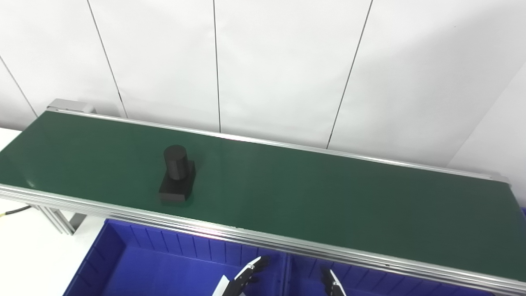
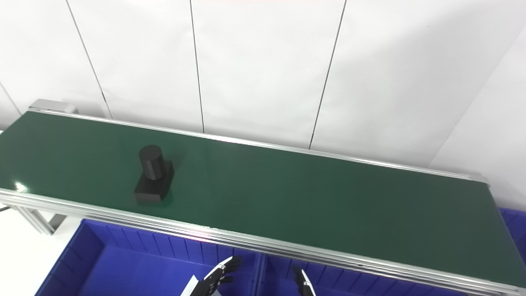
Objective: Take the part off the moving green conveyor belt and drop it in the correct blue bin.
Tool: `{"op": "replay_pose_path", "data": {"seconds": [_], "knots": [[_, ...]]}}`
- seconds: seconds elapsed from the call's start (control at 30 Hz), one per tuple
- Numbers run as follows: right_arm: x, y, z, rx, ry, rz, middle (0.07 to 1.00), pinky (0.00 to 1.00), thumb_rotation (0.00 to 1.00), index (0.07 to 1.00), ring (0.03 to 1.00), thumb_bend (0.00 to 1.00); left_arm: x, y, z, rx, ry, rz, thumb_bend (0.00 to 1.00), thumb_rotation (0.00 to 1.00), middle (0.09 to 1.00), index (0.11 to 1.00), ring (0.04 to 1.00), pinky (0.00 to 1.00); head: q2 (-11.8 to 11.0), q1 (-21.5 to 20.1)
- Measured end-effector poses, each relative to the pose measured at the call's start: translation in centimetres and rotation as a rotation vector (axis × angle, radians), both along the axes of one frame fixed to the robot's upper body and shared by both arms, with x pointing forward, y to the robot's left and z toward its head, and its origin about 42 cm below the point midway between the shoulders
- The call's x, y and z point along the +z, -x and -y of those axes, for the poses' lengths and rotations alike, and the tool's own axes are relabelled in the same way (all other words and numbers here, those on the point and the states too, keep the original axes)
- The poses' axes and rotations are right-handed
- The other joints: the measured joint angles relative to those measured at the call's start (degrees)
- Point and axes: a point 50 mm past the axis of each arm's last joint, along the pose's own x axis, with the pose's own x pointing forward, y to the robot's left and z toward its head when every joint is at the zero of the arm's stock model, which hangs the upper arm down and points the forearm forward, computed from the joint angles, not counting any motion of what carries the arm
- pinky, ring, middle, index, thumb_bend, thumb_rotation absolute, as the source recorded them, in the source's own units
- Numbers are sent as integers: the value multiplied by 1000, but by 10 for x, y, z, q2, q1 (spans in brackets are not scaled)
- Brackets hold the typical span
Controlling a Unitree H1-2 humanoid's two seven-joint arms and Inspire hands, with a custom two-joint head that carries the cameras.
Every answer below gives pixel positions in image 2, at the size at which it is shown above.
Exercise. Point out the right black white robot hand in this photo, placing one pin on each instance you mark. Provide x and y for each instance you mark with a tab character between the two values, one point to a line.
305	287

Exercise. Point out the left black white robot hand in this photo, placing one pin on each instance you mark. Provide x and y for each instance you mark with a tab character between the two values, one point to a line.
209	283

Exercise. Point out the black cylinder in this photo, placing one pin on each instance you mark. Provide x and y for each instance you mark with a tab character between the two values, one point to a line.
152	181

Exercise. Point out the blue plastic bin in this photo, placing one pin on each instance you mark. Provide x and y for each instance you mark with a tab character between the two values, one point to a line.
349	283
123	267
515	226

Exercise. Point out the green conveyor belt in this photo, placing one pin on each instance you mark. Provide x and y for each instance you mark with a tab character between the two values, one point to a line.
287	193
123	220

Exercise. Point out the aluminium conveyor leg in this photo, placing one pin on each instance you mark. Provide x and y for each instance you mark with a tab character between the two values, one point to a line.
35	220

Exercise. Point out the grey conveyor motor housing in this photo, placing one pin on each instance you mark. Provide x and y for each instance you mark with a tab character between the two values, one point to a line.
53	105

